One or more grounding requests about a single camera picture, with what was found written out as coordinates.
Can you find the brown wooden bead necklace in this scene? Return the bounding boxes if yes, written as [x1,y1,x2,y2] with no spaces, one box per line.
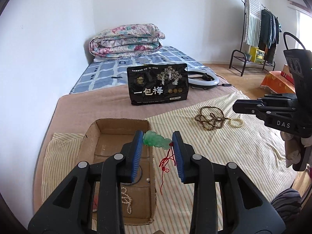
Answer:
[194,105,231,131]

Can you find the white pearl necklace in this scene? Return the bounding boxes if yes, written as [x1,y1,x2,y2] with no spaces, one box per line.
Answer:
[120,186,133,215]

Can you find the green jade pendant red cord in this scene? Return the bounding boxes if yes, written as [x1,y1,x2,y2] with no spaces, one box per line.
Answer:
[142,130,177,196]

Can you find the red leather watch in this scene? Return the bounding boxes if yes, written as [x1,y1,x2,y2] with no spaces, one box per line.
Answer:
[93,195,98,212]

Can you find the boxes on orange stool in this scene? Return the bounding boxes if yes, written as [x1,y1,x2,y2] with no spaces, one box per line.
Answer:
[281,64,293,80]

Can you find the black clothes rack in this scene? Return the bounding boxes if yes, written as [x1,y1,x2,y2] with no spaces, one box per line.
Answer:
[229,0,281,75]

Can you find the orange covered stool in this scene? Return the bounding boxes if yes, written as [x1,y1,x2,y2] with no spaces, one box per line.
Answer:
[260,71,295,94]

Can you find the dark hanging clothes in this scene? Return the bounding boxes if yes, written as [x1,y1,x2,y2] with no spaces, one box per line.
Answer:
[258,9,281,64]

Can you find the yellow box on rack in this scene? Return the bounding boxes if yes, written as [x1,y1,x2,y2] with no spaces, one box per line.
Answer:
[250,46,265,63]

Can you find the striped hanging towel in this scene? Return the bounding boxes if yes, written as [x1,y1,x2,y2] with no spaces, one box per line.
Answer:
[244,0,262,47]

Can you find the open cardboard box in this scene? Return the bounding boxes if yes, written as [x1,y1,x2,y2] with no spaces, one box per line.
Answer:
[78,118,157,226]

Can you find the brown blanket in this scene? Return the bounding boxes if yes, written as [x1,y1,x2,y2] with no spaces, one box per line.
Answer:
[33,85,238,212]

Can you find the black snack bag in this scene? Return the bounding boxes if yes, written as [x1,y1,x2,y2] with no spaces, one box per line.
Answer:
[127,63,189,106]

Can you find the folded floral quilt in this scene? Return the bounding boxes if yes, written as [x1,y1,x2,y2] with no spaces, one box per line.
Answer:
[88,23,166,59]

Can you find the blue checked bed sheet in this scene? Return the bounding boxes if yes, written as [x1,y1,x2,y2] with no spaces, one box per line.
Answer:
[70,46,213,94]

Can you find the cream bead bracelet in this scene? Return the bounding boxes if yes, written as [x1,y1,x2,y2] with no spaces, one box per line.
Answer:
[228,118,244,128]

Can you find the white ring light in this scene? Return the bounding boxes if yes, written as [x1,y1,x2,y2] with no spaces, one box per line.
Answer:
[187,69,219,90]

